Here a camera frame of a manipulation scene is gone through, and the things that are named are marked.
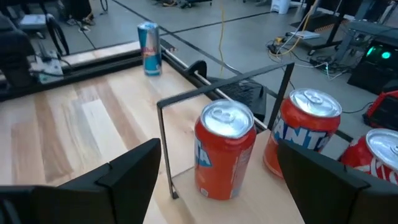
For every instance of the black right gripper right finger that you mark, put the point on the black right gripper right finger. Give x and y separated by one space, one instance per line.
342 199

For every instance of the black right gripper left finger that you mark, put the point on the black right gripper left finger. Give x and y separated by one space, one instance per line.
93 196

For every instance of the red Coca-Cola can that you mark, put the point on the red Coca-Cola can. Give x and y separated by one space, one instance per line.
354 161

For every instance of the orange Fanta can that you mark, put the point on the orange Fanta can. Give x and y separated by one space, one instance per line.
224 161
298 124

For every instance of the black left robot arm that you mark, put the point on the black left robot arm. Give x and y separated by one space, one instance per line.
15 53

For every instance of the red black equipment case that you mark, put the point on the red black equipment case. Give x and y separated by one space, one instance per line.
382 109

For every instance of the black computer green light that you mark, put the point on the black computer green light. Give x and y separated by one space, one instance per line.
377 68

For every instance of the blue silver Red Bull can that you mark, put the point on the blue silver Red Bull can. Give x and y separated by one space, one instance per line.
150 53

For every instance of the white bin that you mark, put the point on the white bin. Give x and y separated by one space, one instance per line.
280 6

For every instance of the wooden shelf black metal frame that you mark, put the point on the wooden shelf black metal frame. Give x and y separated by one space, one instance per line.
270 202

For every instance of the black rounded bracket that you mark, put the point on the black rounded bracket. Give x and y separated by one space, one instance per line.
196 67

